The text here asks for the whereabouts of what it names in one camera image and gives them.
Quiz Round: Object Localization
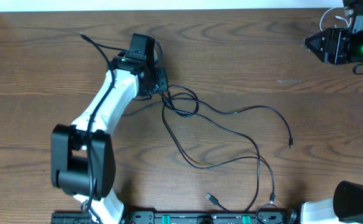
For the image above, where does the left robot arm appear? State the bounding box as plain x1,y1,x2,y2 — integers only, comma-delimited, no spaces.
51,34,168,223

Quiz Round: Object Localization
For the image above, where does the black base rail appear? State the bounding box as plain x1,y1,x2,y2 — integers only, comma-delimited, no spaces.
50,210,297,224

